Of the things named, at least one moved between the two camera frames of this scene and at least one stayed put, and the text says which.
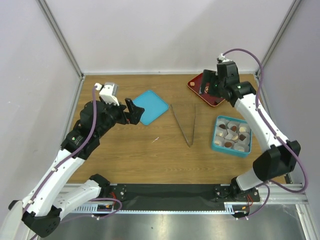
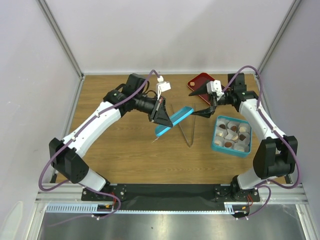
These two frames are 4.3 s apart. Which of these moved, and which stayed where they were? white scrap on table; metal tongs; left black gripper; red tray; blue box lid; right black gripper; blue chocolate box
Moved: blue box lid; right black gripper; left black gripper
Stayed: blue chocolate box; red tray; metal tongs; white scrap on table
